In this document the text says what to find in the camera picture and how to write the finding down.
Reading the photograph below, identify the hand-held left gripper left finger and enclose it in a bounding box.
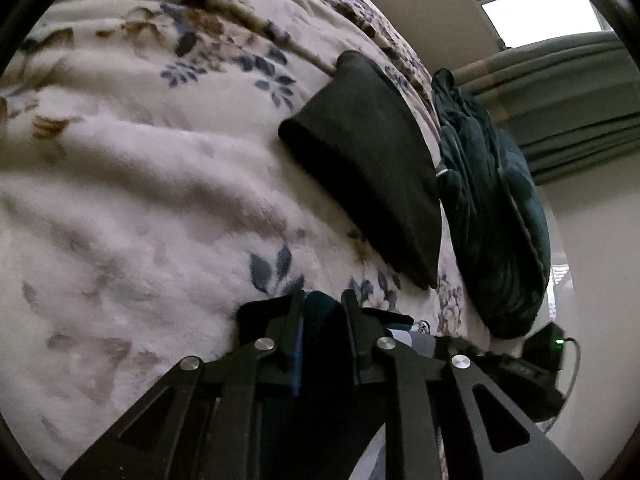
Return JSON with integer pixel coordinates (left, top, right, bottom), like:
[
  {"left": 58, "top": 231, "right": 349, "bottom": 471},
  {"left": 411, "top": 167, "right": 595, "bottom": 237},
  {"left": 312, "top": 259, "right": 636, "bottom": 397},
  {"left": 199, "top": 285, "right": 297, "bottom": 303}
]
[{"left": 62, "top": 290, "right": 307, "bottom": 480}]

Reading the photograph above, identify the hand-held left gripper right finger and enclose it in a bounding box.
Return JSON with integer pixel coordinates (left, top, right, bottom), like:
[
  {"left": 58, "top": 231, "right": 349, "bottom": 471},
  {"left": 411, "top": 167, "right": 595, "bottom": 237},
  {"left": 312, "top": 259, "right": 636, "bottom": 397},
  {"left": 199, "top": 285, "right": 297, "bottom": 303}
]
[{"left": 341, "top": 288, "right": 586, "bottom": 480}]

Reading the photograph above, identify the dark teal garment white trim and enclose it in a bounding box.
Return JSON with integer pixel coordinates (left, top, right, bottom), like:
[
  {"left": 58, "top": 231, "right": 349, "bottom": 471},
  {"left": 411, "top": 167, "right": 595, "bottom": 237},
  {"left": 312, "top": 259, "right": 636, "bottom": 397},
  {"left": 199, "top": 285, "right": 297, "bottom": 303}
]
[{"left": 301, "top": 291, "right": 437, "bottom": 387}]

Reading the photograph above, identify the black device with green light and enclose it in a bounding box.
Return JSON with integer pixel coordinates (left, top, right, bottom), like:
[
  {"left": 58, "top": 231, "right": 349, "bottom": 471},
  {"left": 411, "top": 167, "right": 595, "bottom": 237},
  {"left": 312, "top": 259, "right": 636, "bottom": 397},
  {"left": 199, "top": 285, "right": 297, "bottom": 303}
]
[{"left": 541, "top": 337, "right": 584, "bottom": 434}]

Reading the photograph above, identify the dark green cloth pile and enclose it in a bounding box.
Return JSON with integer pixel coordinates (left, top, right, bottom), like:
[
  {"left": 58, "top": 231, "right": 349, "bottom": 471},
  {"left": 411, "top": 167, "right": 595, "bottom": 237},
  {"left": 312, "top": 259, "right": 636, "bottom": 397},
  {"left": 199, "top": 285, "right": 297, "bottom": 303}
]
[{"left": 431, "top": 68, "right": 552, "bottom": 340}]

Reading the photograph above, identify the black folded cloth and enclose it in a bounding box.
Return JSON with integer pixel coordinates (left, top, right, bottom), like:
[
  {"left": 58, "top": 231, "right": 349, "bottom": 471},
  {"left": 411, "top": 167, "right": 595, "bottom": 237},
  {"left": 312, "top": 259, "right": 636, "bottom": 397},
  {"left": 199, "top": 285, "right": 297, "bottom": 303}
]
[{"left": 278, "top": 50, "right": 443, "bottom": 291}]

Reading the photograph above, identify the white floral blanket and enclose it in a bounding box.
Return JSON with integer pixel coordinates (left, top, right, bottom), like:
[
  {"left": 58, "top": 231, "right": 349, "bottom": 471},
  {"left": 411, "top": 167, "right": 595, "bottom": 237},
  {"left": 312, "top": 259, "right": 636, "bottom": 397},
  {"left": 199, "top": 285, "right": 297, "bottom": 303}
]
[{"left": 0, "top": 0, "right": 501, "bottom": 480}]

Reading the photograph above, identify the grey green curtain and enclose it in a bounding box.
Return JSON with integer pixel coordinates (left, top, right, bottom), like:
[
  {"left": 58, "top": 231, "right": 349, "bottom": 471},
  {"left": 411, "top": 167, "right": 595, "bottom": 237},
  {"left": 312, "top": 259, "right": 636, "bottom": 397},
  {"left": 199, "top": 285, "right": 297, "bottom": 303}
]
[{"left": 464, "top": 30, "right": 640, "bottom": 187}]

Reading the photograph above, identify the window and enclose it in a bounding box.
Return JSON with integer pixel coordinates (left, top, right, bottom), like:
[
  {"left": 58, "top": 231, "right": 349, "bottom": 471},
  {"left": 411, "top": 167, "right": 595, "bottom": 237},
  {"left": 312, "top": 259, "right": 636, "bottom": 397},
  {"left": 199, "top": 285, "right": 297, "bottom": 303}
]
[{"left": 439, "top": 0, "right": 607, "bottom": 49}]

